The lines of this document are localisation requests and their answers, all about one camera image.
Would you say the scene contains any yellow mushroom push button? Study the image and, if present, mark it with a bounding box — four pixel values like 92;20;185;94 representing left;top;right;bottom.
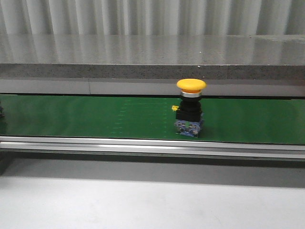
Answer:
172;78;206;137

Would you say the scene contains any red mushroom push button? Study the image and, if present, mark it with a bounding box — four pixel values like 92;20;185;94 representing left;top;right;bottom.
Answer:
0;103;4;118

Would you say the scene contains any grey speckled stone counter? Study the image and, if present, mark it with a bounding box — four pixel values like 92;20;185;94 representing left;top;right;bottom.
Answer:
0;34;305;97

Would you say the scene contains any green conveyor belt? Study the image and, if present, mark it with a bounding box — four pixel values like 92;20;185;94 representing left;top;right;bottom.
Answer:
0;94;305;145

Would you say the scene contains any white pleated curtain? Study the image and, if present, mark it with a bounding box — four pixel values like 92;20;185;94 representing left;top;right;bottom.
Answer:
0;0;305;35

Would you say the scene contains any aluminium conveyor frame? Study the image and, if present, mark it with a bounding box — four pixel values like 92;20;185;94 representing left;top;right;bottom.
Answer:
0;136;305;161

